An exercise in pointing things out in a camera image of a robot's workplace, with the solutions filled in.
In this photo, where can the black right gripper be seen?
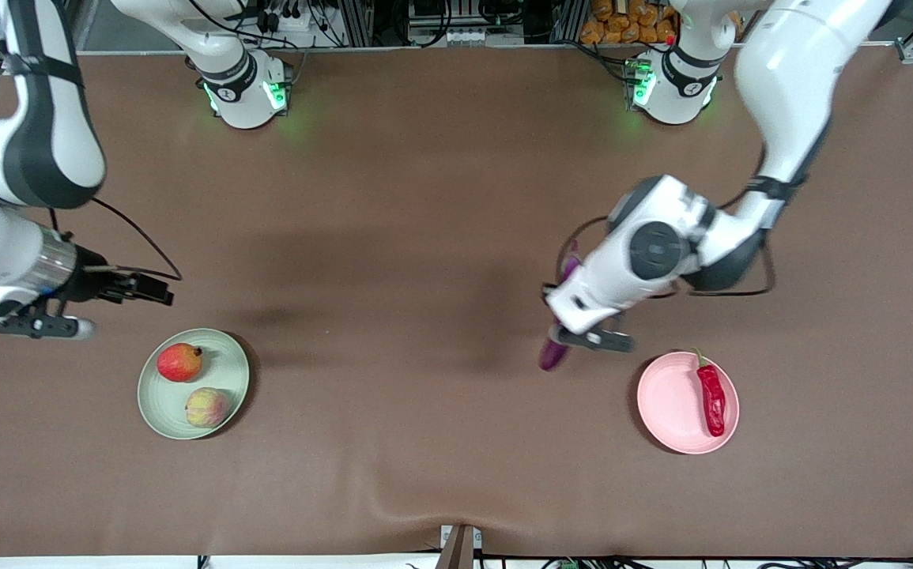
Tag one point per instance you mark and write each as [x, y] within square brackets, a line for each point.
[93, 283]

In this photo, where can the purple eggplant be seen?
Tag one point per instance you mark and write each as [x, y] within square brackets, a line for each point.
[553, 354]

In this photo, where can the red pomegranate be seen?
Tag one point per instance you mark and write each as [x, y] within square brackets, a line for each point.
[179, 363]

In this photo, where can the pale yellow-pink peach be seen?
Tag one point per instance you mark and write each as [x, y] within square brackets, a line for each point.
[206, 408]

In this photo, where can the red chili pepper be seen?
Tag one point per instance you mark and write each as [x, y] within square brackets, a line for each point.
[713, 399]

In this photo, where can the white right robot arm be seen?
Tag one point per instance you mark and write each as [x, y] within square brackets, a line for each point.
[37, 118]

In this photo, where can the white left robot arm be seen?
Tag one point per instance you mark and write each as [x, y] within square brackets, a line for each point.
[780, 79]

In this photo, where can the pale green round plate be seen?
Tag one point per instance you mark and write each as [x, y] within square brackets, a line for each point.
[227, 363]

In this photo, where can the pink round plate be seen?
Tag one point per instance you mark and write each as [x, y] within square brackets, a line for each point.
[673, 403]

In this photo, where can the brown table cloth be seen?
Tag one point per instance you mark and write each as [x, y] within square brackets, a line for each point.
[424, 435]

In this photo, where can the pile of orange toy food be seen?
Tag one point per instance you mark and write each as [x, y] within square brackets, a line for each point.
[626, 20]

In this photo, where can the white table edge bracket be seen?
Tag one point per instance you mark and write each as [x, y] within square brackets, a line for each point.
[461, 536]

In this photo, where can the dark camera stand post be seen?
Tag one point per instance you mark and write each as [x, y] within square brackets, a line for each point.
[456, 553]

